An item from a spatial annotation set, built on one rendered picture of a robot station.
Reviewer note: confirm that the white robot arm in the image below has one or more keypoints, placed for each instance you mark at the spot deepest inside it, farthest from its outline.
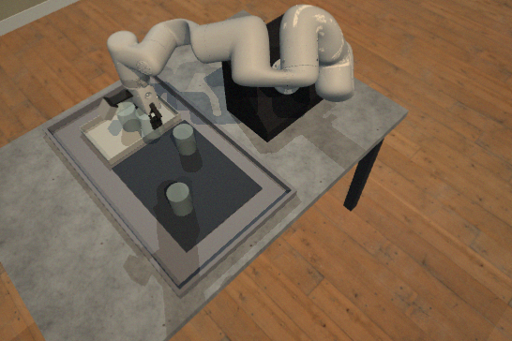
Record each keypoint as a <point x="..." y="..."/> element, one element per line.
<point x="304" y="31"/>

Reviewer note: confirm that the clear glass jar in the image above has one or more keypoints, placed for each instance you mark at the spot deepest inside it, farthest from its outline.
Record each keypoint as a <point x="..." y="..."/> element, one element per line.
<point x="146" y="127"/>
<point x="185" y="139"/>
<point x="179" y="197"/>
<point x="127" y="117"/>

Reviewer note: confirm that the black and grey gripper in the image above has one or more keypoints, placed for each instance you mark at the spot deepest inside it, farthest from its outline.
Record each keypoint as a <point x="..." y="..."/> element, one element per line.
<point x="146" y="99"/>

